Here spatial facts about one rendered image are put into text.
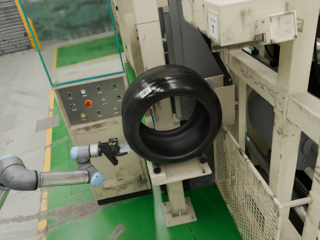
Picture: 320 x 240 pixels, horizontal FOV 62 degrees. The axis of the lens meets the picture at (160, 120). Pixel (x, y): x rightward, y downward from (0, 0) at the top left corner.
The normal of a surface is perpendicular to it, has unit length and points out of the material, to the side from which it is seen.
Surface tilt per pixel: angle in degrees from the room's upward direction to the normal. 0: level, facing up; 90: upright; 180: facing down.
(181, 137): 38
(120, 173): 90
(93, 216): 0
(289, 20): 72
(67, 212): 0
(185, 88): 80
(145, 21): 90
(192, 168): 0
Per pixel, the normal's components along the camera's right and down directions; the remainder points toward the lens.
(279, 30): 0.10, 0.20
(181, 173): -0.15, -0.85
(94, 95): 0.15, 0.49
